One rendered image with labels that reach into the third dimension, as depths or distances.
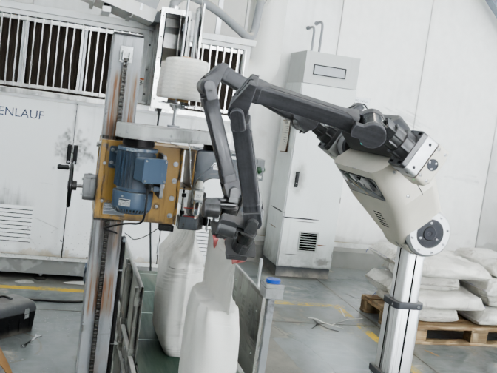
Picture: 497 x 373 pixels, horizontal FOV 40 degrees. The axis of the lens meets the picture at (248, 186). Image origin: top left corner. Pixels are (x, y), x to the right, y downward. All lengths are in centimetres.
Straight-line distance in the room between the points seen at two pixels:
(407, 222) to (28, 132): 374
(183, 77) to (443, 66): 548
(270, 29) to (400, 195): 399
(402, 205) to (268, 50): 395
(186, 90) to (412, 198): 93
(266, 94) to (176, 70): 71
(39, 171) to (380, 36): 383
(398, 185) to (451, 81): 573
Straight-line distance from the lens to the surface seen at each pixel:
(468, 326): 556
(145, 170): 249
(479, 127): 806
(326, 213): 670
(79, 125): 546
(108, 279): 290
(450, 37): 785
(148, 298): 407
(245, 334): 328
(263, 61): 598
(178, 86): 257
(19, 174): 551
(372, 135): 196
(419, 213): 227
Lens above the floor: 151
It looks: 6 degrees down
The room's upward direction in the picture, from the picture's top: 8 degrees clockwise
